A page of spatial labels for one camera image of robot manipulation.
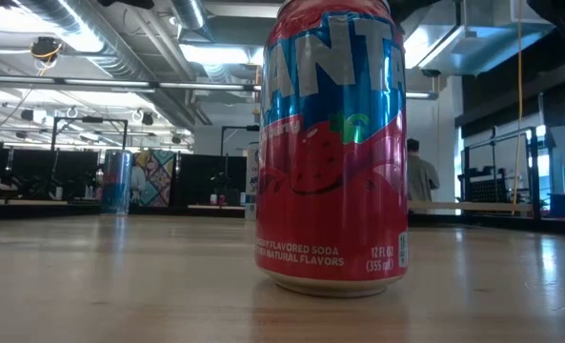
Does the red strawberry Fanta can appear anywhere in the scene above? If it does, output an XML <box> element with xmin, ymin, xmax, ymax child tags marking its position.
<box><xmin>254</xmin><ymin>0</ymin><xmax>410</xmax><ymax>299</ymax></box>

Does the slim blue silver can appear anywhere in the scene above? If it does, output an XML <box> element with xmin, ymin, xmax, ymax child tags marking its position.
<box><xmin>99</xmin><ymin>149</ymin><xmax>134</xmax><ymax>216</ymax></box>

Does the black partition screen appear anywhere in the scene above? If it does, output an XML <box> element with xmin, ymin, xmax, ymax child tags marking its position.
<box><xmin>0</xmin><ymin>141</ymin><xmax>102</xmax><ymax>202</ymax></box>
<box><xmin>174</xmin><ymin>152</ymin><xmax>249</xmax><ymax>215</ymax></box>

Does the colourful patterned panel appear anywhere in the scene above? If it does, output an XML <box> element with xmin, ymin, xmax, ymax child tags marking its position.
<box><xmin>131</xmin><ymin>150</ymin><xmax>177</xmax><ymax>208</ymax></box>

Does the person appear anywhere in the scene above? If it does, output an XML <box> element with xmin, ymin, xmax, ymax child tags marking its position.
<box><xmin>405</xmin><ymin>137</ymin><xmax>441</xmax><ymax>203</ymax></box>

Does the long ceiling light tube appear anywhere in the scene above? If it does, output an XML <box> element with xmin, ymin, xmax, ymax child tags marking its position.
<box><xmin>0</xmin><ymin>73</ymin><xmax>263</xmax><ymax>93</ymax></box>

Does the silver ceiling air duct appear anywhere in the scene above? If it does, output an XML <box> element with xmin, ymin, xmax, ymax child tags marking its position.
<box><xmin>169</xmin><ymin>0</ymin><xmax>215</xmax><ymax>43</ymax></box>

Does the black aluminium table frame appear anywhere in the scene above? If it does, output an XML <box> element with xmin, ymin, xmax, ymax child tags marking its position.
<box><xmin>0</xmin><ymin>203</ymin><xmax>565</xmax><ymax>236</ymax></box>

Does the yellow cable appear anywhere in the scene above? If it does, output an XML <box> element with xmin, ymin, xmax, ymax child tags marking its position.
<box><xmin>511</xmin><ymin>0</ymin><xmax>525</xmax><ymax>215</ymax></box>

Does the black metal frame rack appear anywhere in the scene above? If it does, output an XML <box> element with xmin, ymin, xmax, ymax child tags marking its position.
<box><xmin>459</xmin><ymin>125</ymin><xmax>544</xmax><ymax>221</ymax></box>

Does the black ceiling cable reel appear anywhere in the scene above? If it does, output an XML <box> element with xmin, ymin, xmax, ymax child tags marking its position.
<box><xmin>29</xmin><ymin>36</ymin><xmax>65</xmax><ymax>64</ymax></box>

